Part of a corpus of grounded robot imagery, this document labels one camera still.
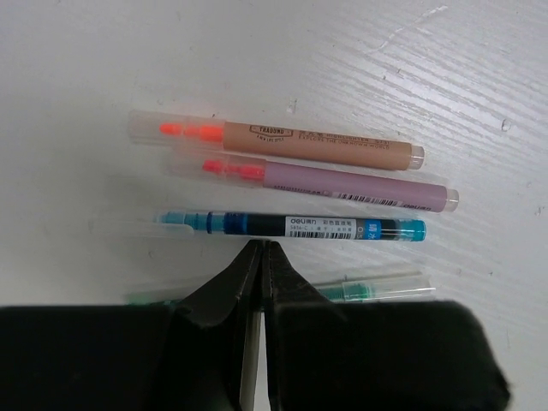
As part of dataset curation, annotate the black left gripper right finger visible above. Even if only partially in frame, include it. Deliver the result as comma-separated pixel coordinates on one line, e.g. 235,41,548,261
261,241,343,410

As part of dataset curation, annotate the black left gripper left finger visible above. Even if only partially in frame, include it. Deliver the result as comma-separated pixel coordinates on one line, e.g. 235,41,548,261
164,241,262,410

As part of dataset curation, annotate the green gel pen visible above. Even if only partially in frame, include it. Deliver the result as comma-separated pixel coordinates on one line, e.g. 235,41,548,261
124,271,436,305

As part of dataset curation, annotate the blue green pen pack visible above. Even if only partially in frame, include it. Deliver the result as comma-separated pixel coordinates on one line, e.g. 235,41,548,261
152,211,426,242

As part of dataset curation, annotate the pink highlighter pen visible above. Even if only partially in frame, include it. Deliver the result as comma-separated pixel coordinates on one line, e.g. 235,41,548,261
166,152,460,213

